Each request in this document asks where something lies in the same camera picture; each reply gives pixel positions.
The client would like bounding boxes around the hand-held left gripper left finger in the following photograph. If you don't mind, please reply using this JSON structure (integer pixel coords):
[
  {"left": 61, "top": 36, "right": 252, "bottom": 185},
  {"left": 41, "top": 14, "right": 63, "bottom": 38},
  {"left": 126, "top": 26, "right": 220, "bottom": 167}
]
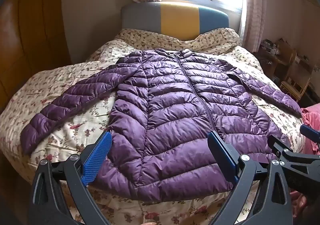
[{"left": 29, "top": 131, "right": 112, "bottom": 225}]

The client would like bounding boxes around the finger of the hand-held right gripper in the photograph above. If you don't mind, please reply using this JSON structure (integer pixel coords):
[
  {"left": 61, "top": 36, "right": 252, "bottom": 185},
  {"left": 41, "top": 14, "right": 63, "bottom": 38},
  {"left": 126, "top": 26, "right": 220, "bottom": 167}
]
[
  {"left": 300, "top": 125, "right": 320, "bottom": 143},
  {"left": 267, "top": 135, "right": 320, "bottom": 180}
]

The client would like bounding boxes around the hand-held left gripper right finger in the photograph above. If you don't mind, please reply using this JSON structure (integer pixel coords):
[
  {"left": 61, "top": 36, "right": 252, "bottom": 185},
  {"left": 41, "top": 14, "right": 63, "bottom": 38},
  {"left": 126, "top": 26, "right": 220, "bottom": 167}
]
[{"left": 207, "top": 130, "right": 293, "bottom": 225}]

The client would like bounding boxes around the purple puffer jacket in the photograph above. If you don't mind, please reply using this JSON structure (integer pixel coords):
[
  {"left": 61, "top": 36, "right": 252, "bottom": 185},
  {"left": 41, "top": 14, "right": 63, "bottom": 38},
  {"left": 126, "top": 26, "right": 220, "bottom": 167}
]
[{"left": 20, "top": 48, "right": 303, "bottom": 202}]

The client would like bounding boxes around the pink cloth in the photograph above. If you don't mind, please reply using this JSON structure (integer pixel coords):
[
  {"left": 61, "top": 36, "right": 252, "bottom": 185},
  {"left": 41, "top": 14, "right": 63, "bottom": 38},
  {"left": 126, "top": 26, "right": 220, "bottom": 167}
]
[{"left": 301, "top": 107, "right": 320, "bottom": 157}]

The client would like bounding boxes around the large floral print quilt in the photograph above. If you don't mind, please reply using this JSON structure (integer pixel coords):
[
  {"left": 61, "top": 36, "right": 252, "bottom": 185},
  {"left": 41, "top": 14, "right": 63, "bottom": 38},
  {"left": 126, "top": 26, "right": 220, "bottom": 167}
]
[{"left": 0, "top": 40, "right": 307, "bottom": 225}]

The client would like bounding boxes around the wooden chair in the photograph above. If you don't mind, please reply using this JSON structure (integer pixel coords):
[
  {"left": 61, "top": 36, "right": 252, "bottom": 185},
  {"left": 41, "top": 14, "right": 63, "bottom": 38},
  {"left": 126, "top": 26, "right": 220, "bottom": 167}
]
[{"left": 278, "top": 40, "right": 313, "bottom": 101}]

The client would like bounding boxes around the small floral print duvet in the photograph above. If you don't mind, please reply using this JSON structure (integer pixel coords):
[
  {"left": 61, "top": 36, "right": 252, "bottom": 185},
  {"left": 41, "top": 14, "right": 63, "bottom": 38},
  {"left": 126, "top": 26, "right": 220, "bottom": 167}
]
[{"left": 114, "top": 27, "right": 242, "bottom": 54}]

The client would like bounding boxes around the wooden wardrobe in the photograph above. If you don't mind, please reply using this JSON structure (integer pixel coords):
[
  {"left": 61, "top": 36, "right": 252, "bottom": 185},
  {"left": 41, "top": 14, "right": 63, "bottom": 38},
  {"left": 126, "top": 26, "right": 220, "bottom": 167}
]
[{"left": 0, "top": 0, "right": 72, "bottom": 115}]

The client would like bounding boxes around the long pink curtain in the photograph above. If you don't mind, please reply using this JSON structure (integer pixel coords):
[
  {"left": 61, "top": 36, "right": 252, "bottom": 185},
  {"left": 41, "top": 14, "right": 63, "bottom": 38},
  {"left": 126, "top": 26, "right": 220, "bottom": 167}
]
[{"left": 239, "top": 0, "right": 268, "bottom": 53}]

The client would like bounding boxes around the grey yellow teal headboard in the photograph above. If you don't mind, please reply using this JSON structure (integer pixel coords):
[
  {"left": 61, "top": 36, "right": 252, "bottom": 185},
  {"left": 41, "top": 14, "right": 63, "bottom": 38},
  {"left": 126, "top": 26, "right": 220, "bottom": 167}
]
[{"left": 121, "top": 1, "right": 230, "bottom": 41}]

